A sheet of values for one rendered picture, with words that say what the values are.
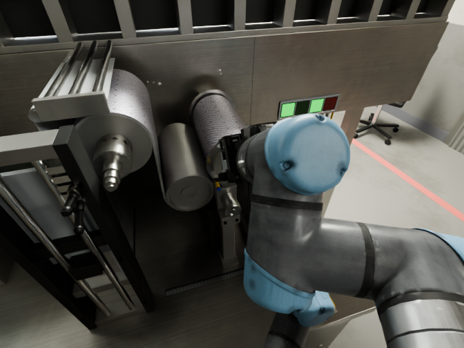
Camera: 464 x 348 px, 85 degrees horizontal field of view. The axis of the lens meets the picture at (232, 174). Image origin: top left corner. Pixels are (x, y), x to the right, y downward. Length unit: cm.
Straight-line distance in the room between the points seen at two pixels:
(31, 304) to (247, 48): 95
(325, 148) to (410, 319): 15
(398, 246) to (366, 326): 160
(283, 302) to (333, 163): 14
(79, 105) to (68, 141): 10
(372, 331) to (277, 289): 162
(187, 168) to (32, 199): 30
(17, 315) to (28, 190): 52
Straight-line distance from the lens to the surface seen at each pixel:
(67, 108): 48
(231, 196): 60
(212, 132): 62
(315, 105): 105
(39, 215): 53
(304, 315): 54
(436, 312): 26
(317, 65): 99
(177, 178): 60
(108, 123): 52
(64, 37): 82
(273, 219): 25
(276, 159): 23
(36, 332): 90
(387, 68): 119
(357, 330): 184
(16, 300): 98
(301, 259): 26
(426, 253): 29
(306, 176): 23
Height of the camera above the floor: 162
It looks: 41 degrees down
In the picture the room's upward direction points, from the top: straight up
